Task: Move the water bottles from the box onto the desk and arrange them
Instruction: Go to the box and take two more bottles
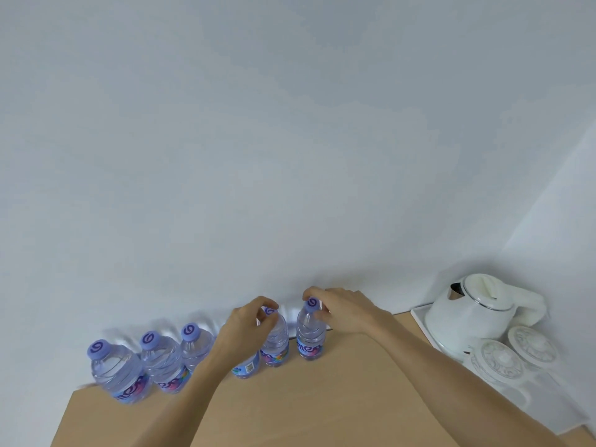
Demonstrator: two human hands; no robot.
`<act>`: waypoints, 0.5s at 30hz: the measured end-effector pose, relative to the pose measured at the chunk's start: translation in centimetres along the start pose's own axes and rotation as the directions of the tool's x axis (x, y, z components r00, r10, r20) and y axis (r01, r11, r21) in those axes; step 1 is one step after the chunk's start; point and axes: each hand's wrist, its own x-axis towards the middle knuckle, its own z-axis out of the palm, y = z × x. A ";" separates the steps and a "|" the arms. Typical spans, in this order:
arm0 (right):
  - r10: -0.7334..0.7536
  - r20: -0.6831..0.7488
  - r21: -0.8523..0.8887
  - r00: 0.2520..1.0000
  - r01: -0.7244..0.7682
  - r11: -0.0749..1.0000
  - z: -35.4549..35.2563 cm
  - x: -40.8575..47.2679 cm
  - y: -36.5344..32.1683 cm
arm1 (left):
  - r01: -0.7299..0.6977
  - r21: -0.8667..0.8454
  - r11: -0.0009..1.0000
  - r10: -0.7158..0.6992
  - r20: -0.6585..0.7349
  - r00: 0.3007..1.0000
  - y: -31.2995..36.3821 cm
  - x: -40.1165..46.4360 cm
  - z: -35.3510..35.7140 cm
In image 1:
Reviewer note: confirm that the person's right hand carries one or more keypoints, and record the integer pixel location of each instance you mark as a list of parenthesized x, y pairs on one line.
[(349, 311)]

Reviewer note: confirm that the person's left hand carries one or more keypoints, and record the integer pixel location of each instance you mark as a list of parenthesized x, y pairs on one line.
[(242, 335)]

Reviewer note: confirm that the white tray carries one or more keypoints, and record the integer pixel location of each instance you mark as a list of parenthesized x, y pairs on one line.
[(549, 405)]

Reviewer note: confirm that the white cup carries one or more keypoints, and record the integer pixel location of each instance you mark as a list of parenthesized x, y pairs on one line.
[(498, 363), (533, 346)]

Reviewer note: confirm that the person's right forearm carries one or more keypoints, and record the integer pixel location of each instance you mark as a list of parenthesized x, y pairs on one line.
[(456, 391)]

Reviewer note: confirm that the clear water bottle purple cap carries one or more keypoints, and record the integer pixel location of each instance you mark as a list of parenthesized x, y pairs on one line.
[(163, 363), (275, 342), (311, 335), (247, 367), (116, 372), (198, 344)]

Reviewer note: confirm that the person's left forearm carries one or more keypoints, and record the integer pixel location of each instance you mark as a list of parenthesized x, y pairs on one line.
[(186, 405)]

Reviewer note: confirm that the wooden table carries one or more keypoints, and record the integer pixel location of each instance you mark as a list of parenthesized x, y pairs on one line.
[(326, 405)]

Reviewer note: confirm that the white electric kettle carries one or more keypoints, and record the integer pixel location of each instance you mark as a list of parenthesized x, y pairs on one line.
[(470, 316)]

